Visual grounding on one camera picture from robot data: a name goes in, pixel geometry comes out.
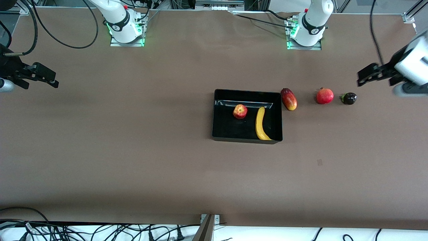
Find red pomegranate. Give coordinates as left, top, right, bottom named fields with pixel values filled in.
left=316, top=87, right=334, bottom=105

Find long black table cable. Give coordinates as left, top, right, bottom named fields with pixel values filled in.
left=233, top=13, right=291, bottom=30

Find short black table cable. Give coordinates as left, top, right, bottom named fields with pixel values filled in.
left=264, top=9, right=295, bottom=21

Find white power strip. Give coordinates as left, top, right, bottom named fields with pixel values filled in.
left=195, top=0, right=245, bottom=12

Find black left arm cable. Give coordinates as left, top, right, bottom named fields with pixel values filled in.
left=369, top=0, right=385, bottom=67

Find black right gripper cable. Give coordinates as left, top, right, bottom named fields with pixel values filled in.
left=4, top=0, right=39, bottom=56

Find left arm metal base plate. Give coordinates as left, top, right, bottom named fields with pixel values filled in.
left=285, top=17, right=322, bottom=51

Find grey metal post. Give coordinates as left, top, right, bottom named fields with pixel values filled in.
left=192, top=214, right=216, bottom=241

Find black arcing floor cable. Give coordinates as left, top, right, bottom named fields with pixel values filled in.
left=0, top=207, right=50, bottom=223

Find white bench surface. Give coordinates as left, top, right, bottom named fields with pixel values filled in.
left=0, top=222, right=428, bottom=241

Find yellow banana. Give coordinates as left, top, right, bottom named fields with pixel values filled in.
left=255, top=106, right=274, bottom=141

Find dark purple mangosteen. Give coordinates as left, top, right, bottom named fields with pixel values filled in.
left=340, top=92, right=357, bottom=105

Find red yellow mango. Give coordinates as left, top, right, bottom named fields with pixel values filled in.
left=280, top=88, right=298, bottom=111

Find aluminium frame profile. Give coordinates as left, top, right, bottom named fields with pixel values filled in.
left=402, top=0, right=428, bottom=23

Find red yellow apple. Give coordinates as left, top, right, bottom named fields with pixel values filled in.
left=233, top=104, right=248, bottom=119

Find black looping right arm cable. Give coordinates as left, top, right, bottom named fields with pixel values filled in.
left=29, top=0, right=100, bottom=49

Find thin black edge cable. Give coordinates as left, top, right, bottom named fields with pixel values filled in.
left=0, top=20, right=13, bottom=47

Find black rectangular box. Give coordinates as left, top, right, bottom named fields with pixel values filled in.
left=212, top=89, right=283, bottom=145

